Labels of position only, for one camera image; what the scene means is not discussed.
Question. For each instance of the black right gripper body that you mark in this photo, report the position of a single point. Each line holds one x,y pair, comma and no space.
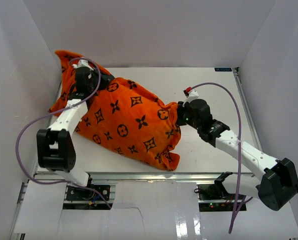
184,116

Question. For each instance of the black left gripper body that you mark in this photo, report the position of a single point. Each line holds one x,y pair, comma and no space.
93,86

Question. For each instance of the orange patterned pillowcase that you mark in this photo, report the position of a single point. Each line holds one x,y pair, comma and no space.
131,121

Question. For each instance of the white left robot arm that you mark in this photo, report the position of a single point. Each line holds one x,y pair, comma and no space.
55,148

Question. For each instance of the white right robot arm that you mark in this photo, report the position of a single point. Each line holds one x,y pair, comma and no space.
275,182

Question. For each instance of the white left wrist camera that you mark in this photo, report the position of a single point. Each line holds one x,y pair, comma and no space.
82,63

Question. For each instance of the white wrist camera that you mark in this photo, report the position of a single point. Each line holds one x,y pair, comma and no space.
82,63
191,94

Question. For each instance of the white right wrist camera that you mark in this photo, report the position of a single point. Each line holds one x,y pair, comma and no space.
191,94

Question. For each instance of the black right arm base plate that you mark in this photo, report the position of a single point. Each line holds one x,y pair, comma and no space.
216,190

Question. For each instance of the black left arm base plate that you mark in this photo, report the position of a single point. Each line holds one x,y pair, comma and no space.
79,194

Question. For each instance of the aluminium table frame rail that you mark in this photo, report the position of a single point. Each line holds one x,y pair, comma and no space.
150,204

